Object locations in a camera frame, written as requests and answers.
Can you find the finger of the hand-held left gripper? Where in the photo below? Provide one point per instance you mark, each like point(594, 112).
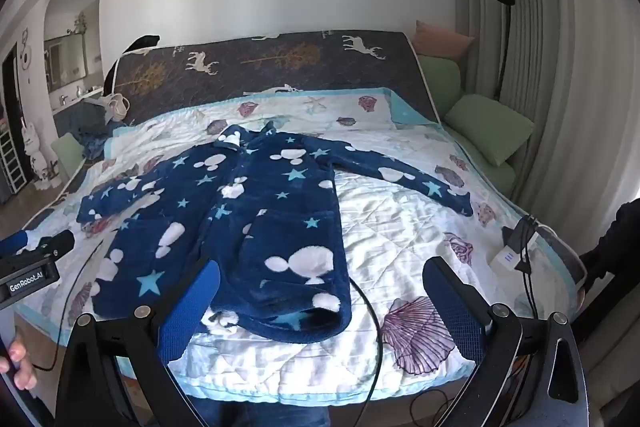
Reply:
point(12, 243)
point(52, 244)

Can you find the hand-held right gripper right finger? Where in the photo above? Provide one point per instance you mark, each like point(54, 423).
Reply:
point(452, 307)

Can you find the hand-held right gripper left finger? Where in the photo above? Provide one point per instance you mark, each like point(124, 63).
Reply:
point(192, 307)

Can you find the navy star print fleece robe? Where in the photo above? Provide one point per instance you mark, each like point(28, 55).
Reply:
point(270, 227)

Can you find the blue clothes pile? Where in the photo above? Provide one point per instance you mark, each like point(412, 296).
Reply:
point(90, 129)

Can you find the person's left hand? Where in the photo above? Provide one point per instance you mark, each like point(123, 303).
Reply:
point(20, 364)

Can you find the white ladder rack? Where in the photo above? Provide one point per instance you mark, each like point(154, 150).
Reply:
point(12, 162)

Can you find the white power adapter box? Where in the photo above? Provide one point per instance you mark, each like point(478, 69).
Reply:
point(515, 252)

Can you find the white cat figurine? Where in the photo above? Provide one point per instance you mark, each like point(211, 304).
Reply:
point(37, 152)

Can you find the small green pillow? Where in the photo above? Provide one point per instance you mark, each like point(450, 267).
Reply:
point(67, 152)

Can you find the white shell print quilted blanket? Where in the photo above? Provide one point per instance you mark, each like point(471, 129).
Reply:
point(400, 227)

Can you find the white bag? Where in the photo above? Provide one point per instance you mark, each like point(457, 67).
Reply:
point(116, 104)

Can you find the dark cloth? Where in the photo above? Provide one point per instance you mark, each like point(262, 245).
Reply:
point(615, 247)

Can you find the pink pillow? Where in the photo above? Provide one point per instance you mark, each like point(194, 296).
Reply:
point(442, 42)

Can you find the grey deer print headboard cover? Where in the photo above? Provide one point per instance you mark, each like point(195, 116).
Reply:
point(300, 62)

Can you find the grey curtain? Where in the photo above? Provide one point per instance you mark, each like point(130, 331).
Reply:
point(565, 57)

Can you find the wall mirror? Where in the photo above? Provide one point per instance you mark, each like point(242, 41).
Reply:
point(65, 57)

